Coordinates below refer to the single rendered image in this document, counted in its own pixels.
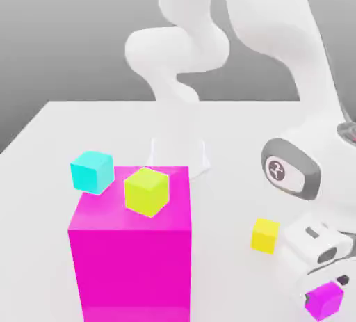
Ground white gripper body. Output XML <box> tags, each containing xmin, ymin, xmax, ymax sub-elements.
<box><xmin>293</xmin><ymin>256</ymin><xmax>356</xmax><ymax>322</ymax></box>

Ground small yellow cube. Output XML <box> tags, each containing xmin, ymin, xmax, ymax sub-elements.
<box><xmin>250</xmin><ymin>218</ymin><xmax>281</xmax><ymax>255</ymax></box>

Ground small cyan cube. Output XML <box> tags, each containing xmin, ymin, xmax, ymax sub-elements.
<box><xmin>69</xmin><ymin>150</ymin><xmax>115</xmax><ymax>196</ymax></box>

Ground small lime cube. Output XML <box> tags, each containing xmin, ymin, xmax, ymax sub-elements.
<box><xmin>123</xmin><ymin>166</ymin><xmax>170</xmax><ymax>219</ymax></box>

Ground small magenta cube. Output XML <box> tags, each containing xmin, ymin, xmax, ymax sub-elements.
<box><xmin>304</xmin><ymin>281</ymin><xmax>345</xmax><ymax>322</ymax></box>

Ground large magenta box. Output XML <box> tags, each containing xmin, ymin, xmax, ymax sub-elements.
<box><xmin>67</xmin><ymin>165</ymin><xmax>193</xmax><ymax>322</ymax></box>

